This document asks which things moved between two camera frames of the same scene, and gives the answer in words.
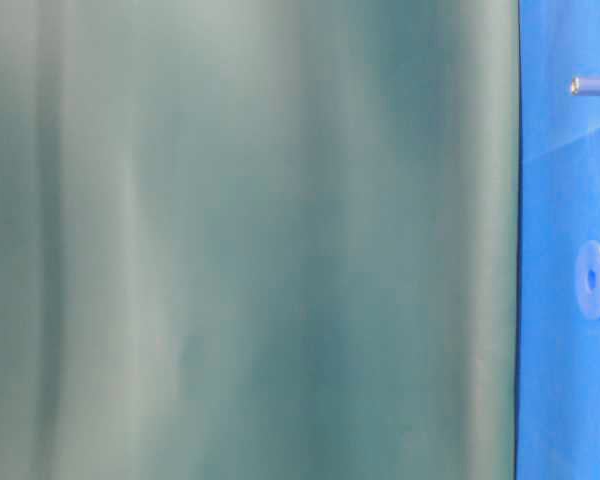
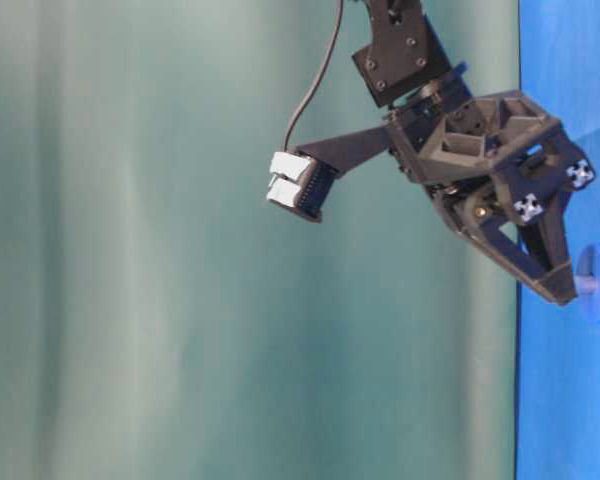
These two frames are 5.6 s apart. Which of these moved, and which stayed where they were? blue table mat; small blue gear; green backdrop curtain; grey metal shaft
Moved: grey metal shaft
Stayed: small blue gear; green backdrop curtain; blue table mat
